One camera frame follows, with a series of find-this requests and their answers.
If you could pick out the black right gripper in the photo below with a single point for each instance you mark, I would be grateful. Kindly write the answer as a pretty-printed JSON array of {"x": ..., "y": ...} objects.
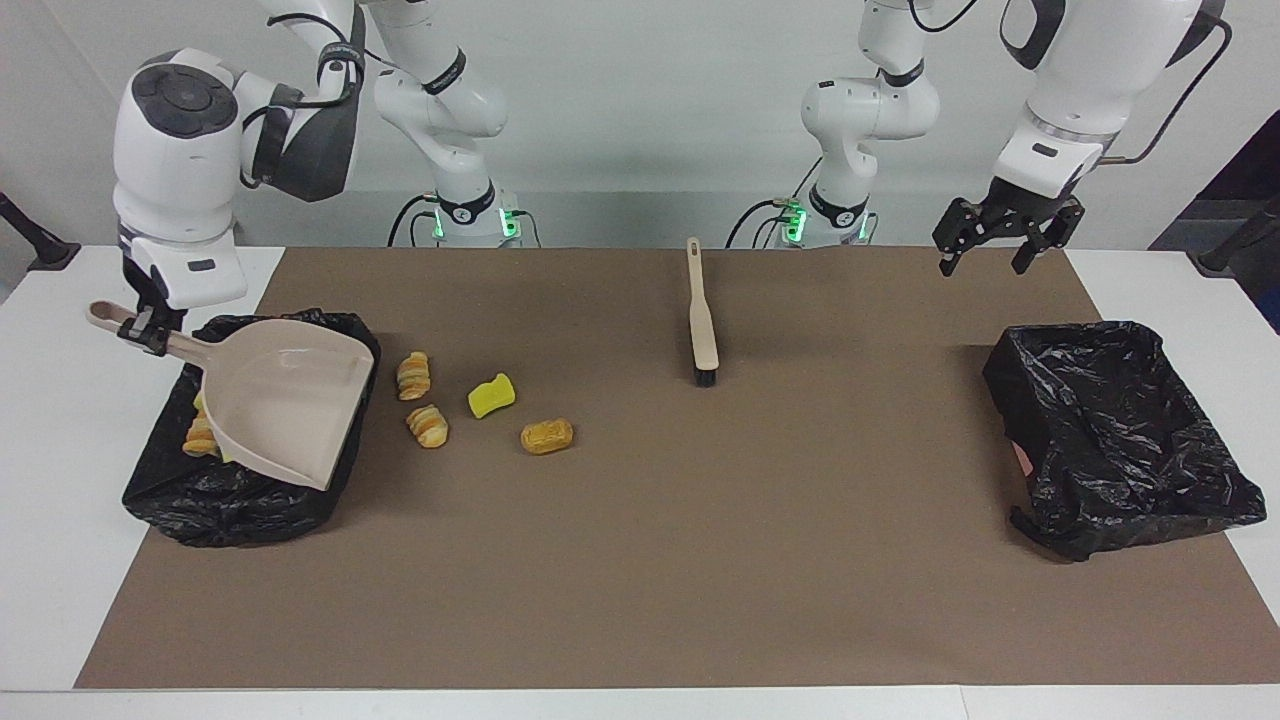
[{"x": 150, "y": 305}]

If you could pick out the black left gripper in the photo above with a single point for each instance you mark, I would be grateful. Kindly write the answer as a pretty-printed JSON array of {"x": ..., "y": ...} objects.
[{"x": 1040, "y": 210}]

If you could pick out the pale crumbly toy bread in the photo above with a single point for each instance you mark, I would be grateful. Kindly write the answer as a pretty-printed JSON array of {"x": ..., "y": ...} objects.
[{"x": 200, "y": 437}]

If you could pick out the beige plastic dustpan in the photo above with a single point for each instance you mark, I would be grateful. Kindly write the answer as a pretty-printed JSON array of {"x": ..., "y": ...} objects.
[{"x": 280, "y": 400}]

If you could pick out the striped toy croissant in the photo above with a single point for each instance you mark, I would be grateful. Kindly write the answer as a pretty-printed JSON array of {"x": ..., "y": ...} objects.
[
  {"x": 427, "y": 427},
  {"x": 413, "y": 376}
]

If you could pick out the beige brush black bristles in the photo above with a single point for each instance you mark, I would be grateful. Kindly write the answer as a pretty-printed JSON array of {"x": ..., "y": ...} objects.
[{"x": 704, "y": 320}]

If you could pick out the wavy yellow sponge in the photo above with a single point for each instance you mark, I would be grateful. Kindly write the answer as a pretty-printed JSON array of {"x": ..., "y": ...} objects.
[{"x": 491, "y": 397}]

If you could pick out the brown toy pastry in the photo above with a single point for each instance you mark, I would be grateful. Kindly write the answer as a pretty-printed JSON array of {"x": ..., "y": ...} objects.
[{"x": 547, "y": 437}]

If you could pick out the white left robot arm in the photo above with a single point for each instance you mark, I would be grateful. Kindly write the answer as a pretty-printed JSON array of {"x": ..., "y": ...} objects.
[{"x": 870, "y": 110}]

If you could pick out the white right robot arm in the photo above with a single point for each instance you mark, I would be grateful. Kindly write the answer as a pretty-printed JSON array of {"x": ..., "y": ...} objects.
[{"x": 180, "y": 170}]

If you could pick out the black bag lined pink bin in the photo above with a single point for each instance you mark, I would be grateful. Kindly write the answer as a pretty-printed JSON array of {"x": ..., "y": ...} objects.
[{"x": 1110, "y": 440}]

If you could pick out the brown table mat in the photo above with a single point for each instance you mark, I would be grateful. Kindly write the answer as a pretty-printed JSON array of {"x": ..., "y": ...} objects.
[{"x": 640, "y": 620}]

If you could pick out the black camera stand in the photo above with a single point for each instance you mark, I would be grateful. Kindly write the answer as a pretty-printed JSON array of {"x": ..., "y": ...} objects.
[
  {"x": 45, "y": 250},
  {"x": 1225, "y": 255}
]

